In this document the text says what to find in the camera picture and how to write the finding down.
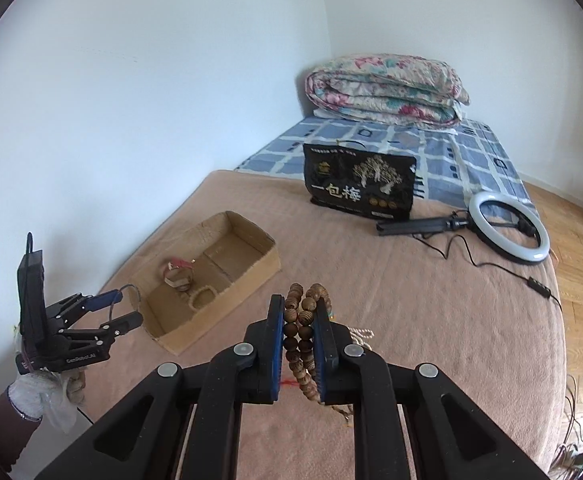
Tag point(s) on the black bag with tree print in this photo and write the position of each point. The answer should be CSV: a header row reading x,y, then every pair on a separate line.
x,y
341,180

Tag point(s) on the folded floral quilt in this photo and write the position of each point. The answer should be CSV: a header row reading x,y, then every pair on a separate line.
x,y
386,85

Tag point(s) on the brown blanket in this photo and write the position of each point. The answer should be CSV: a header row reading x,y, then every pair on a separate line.
x,y
396,285

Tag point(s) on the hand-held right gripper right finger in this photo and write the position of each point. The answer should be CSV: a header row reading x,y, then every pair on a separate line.
x,y
321,342

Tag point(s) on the black tripod stand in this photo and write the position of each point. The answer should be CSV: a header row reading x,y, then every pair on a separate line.
x,y
411,228

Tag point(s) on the cardboard box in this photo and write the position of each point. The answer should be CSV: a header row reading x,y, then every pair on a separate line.
x,y
251,266

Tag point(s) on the person's left hand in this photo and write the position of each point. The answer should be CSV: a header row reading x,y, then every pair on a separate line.
x,y
36,391

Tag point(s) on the blue checked bedsheet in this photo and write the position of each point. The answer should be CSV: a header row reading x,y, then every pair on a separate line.
x,y
281,151

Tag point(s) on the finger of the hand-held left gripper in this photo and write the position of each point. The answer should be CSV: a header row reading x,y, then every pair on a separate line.
x,y
124,322
102,300

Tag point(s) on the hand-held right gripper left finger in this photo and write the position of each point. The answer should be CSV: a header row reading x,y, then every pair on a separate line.
x,y
275,332

